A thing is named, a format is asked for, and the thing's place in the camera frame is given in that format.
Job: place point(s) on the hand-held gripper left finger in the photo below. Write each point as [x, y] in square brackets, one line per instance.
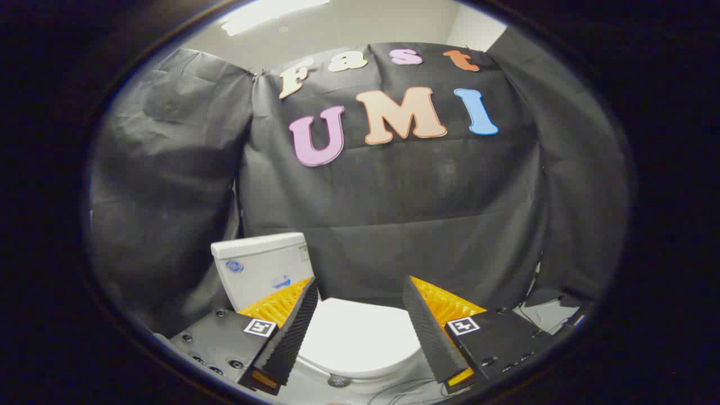
[292, 332]

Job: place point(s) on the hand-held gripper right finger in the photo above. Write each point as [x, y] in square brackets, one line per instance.
[430, 332]

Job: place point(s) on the white toilet tank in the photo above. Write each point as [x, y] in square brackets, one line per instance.
[259, 270]

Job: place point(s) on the white toilet bowl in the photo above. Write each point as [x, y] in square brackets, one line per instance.
[360, 385]

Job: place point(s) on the black backdrop cloth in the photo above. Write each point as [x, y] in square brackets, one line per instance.
[394, 185]

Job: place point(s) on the ceiling light panel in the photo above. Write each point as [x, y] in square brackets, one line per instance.
[264, 14]

